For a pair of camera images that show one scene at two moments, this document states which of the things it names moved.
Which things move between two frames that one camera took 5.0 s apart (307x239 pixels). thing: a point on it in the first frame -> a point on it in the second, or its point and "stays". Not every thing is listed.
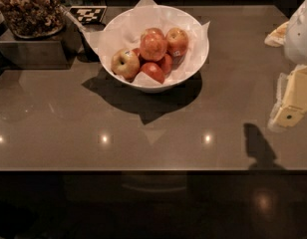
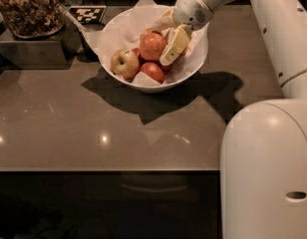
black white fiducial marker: [88, 14] stays
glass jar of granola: [31, 10] stays
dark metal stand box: [57, 51] stays
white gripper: [300, 39] -> [190, 10]
